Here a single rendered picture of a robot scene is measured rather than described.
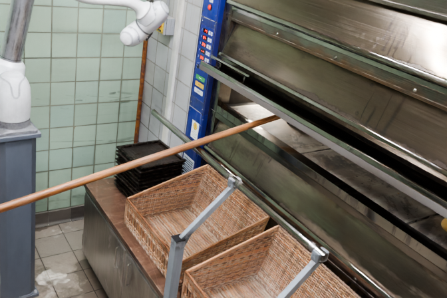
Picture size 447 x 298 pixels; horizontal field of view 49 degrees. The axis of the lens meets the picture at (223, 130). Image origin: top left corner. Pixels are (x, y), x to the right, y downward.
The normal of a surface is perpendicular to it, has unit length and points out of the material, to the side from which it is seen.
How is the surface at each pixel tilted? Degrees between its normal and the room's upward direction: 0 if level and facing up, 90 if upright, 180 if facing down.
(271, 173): 70
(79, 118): 90
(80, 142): 90
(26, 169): 90
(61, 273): 0
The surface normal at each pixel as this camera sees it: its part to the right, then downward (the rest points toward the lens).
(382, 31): -0.72, -0.22
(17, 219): 0.60, 0.39
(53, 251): 0.15, -0.91
